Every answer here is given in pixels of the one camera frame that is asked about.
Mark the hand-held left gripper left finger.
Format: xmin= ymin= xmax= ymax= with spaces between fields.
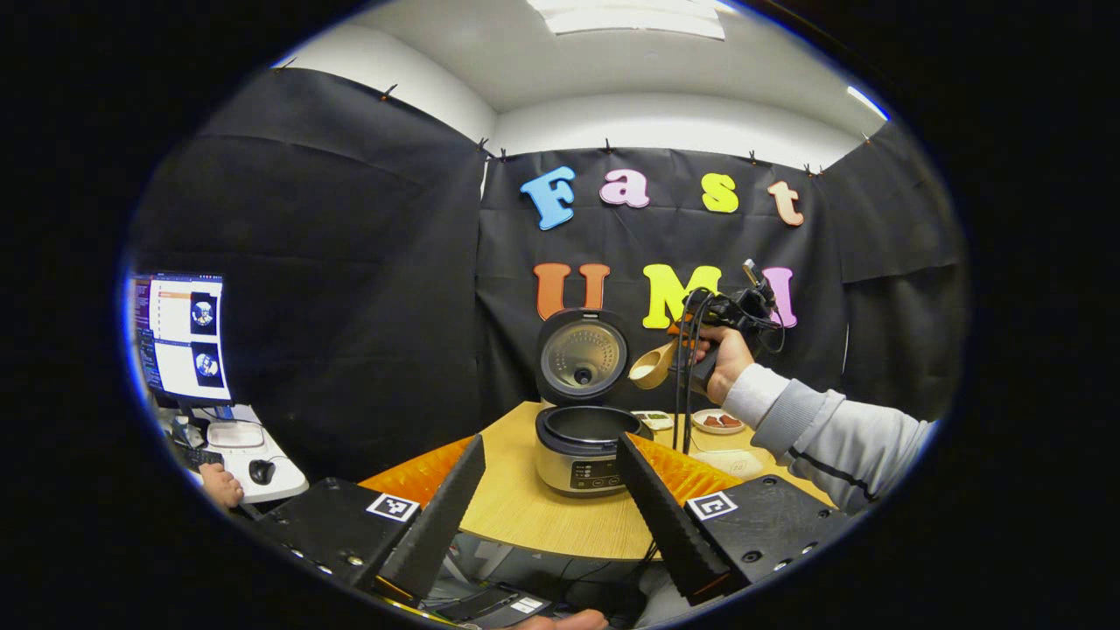
xmin=249 ymin=434 xmax=487 ymax=606

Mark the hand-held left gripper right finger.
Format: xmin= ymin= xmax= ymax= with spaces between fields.
xmin=615 ymin=431 xmax=857 ymax=607

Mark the white rice tray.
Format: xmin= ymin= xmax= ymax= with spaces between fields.
xmin=691 ymin=449 xmax=767 ymax=480

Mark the wooden spoon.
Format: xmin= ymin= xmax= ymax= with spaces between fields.
xmin=628 ymin=339 xmax=682 ymax=391

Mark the black and silver rice cooker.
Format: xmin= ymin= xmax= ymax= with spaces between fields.
xmin=534 ymin=308 xmax=653 ymax=498

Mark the black box with white label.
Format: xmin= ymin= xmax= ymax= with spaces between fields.
xmin=429 ymin=582 xmax=554 ymax=629

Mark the white plate with meat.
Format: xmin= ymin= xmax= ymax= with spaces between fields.
xmin=690 ymin=409 xmax=746 ymax=436

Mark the white side table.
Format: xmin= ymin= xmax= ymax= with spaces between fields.
xmin=157 ymin=404 xmax=309 ymax=504

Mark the black keyboard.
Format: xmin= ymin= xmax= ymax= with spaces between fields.
xmin=171 ymin=437 xmax=224 ymax=473

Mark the black backdrop cloth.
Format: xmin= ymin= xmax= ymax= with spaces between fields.
xmin=122 ymin=66 xmax=968 ymax=482

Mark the ceiling light panel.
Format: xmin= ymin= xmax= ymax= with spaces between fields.
xmin=525 ymin=0 xmax=727 ymax=40

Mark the computer monitor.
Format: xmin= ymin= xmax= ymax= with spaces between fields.
xmin=129 ymin=271 xmax=235 ymax=410

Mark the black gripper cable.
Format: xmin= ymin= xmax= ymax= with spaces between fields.
xmin=672 ymin=289 xmax=714 ymax=456

